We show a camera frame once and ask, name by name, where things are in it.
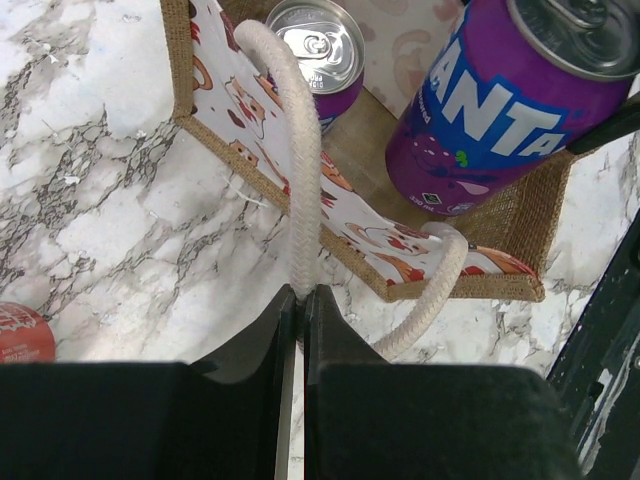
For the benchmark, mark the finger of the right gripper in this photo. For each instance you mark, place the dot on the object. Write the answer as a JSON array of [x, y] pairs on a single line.
[[624, 121]]

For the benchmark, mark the purple Fanta can front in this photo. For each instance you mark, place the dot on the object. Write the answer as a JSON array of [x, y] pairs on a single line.
[[330, 50]]

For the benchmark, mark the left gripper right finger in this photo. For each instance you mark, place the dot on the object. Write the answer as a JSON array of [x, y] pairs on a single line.
[[367, 418]]

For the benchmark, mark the purple fanta can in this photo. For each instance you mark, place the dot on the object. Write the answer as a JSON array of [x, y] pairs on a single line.
[[330, 50], [516, 82]]

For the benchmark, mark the brown canvas tote bag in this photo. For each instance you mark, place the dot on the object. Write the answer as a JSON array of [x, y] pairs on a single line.
[[401, 254]]

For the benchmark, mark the red cola can front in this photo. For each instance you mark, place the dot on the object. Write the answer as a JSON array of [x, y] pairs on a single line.
[[25, 336]]

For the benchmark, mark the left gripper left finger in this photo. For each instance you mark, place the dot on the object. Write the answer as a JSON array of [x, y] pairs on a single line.
[[224, 416]]

